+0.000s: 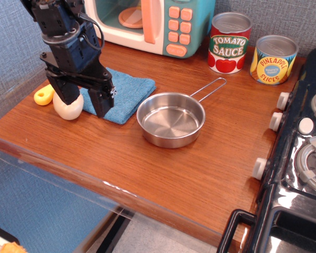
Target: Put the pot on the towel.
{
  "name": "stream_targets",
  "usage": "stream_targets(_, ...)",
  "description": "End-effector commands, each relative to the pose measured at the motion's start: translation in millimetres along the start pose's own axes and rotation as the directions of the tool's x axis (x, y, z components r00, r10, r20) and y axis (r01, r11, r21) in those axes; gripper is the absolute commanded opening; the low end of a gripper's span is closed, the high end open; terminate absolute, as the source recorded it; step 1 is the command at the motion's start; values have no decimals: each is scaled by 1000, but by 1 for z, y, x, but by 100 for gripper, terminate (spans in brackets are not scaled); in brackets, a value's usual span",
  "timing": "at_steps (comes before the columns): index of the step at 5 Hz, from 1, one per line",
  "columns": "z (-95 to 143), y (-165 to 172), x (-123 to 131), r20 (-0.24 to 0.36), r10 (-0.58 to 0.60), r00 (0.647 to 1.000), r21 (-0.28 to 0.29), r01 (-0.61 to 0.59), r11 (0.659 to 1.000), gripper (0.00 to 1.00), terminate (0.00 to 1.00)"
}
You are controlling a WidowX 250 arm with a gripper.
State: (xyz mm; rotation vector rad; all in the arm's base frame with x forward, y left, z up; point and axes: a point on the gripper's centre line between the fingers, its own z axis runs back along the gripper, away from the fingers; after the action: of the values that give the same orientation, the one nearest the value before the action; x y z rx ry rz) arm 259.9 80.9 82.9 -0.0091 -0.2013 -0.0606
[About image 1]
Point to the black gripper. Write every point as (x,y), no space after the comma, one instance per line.
(78,52)

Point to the tomato sauce can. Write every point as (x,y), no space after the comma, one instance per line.
(229,39)

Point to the orange plate inside microwave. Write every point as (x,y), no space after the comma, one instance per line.
(131,18)

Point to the white stove knob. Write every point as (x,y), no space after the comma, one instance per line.
(282,100)
(259,168)
(275,121)

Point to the stainless steel pot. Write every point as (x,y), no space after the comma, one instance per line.
(173,120)

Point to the black oven door handle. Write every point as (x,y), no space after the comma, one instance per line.
(237,216)

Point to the orange fuzzy object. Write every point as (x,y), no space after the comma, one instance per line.
(12,247)

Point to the black toy stove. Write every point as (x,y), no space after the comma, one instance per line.
(286,207)

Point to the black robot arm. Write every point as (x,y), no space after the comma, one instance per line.
(57,18)

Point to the pineapple slices can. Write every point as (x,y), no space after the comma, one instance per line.
(273,59)

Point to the beige toy potato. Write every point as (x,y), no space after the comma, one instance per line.
(68,112)

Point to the yellow handled toy knife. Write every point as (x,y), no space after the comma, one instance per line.
(44,95)

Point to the teal toy microwave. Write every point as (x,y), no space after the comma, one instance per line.
(170,28)

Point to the white stove button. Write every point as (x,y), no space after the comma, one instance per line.
(305,126)

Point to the blue folded towel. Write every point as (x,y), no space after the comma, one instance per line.
(130,93)

